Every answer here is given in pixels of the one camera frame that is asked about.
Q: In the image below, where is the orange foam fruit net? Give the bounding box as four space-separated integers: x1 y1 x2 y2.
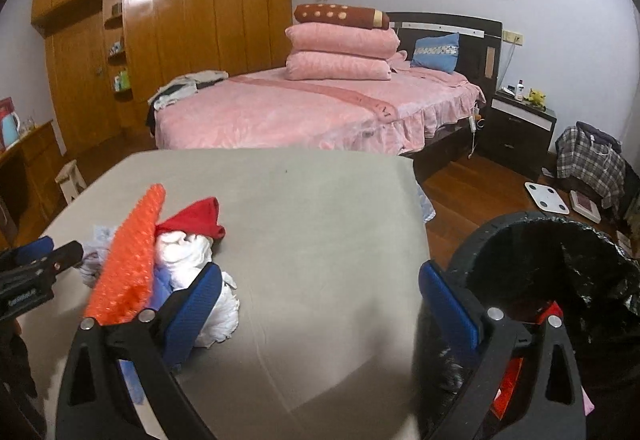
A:
85 183 166 327

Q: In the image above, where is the white tissue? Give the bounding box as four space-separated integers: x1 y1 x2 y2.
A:
77 225 117 289
155 230 241 348

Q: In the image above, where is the blue plastic trash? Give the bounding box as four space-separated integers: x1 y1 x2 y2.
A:
117 263 174 406

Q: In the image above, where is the black trash bin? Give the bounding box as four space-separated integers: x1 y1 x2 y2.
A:
414 212 639 439

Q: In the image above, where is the wooden side cabinet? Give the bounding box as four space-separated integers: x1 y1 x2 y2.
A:
1 121 65 249

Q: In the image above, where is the small white stool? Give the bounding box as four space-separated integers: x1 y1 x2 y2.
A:
55 160 87 205

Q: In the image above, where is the light blue kettle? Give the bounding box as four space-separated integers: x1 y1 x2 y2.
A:
1 112 21 149

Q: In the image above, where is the red box behind kettle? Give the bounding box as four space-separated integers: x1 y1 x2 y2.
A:
0 97 14 119

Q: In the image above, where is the white bathroom scale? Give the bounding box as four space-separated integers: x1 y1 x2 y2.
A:
524 181 570 216

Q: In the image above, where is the clothes pile on bed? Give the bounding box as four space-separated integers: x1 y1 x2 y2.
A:
145 70 229 136

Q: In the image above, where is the black nightstand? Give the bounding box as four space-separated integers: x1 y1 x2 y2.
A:
480 93 556 181

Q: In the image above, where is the wooden wardrobe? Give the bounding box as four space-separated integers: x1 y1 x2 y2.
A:
32 0 292 153

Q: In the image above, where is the yellow toy on nightstand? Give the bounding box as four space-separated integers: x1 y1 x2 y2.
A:
526 88 546 111

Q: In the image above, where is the white bottle on nightstand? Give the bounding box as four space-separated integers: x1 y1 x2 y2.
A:
515 79 524 101

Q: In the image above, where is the lower pink folded quilt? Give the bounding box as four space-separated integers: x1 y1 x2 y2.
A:
285 52 392 81

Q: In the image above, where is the pink folded quilt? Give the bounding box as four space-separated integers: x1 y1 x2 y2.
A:
285 22 400 60
285 52 392 81

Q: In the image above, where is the pink bed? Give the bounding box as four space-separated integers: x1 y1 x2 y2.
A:
154 66 485 155

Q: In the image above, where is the upper pink folded quilt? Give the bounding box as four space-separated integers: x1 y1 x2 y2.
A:
285 22 400 60

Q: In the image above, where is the blue pillow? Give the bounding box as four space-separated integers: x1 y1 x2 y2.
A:
411 33 460 73

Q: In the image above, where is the black headboard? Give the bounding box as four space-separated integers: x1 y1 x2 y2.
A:
388 11 502 98

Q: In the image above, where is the brown dotted rolled blanket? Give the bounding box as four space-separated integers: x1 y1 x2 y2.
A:
294 4 390 30

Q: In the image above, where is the wall power socket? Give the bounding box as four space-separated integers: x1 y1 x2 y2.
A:
502 30 524 46

